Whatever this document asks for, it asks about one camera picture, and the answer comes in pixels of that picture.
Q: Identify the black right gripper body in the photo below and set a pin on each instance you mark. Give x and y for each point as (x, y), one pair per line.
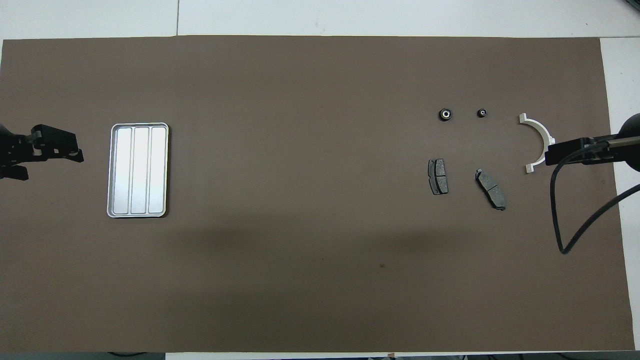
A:
(602, 149)

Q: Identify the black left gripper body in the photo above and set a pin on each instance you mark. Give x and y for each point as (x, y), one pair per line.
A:
(15, 149)

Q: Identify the small black bearing gear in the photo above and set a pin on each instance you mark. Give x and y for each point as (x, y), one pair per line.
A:
(482, 113)

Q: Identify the small black round knob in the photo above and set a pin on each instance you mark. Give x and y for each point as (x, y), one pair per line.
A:
(445, 114)

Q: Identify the silver metal tray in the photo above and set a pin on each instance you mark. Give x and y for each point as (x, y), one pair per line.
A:
(138, 170)

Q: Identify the long dark grey brake pad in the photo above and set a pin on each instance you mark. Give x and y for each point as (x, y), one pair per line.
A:
(491, 189)

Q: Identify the short dark grey brake pad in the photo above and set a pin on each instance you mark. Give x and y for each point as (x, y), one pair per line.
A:
(438, 176)

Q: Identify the brown table mat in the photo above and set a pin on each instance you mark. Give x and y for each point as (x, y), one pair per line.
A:
(310, 200)

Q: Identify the white semicircular plastic bracket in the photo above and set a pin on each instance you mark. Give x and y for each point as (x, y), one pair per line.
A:
(541, 131)

